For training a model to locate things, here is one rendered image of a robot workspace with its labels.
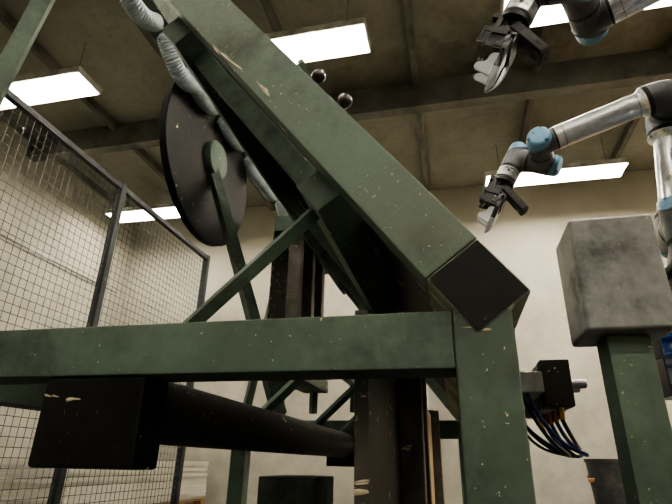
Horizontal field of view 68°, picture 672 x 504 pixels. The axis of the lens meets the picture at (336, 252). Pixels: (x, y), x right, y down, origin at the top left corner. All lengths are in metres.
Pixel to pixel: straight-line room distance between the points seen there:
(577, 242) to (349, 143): 0.43
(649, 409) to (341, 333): 0.45
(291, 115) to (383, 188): 0.26
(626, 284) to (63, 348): 0.95
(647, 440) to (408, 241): 0.44
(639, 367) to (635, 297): 0.10
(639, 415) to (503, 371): 0.19
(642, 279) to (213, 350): 0.68
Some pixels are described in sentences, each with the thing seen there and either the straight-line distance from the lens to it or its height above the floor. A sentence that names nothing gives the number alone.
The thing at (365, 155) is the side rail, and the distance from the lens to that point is 0.94.
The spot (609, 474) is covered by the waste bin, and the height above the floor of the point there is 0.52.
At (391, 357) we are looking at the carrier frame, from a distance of 0.78.
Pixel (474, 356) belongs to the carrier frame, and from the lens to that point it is 0.78.
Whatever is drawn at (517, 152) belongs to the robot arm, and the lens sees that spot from 1.90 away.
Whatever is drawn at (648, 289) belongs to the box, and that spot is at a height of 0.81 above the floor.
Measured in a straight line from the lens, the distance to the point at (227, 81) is 1.35.
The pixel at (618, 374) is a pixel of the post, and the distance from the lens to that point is 0.84.
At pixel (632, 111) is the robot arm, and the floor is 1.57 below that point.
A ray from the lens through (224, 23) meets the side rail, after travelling 1.29.
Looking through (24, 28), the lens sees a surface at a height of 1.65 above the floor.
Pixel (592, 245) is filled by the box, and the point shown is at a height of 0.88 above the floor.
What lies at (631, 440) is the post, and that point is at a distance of 0.83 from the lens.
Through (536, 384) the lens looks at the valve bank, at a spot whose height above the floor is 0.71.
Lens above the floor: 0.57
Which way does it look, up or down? 23 degrees up
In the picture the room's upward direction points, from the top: 1 degrees clockwise
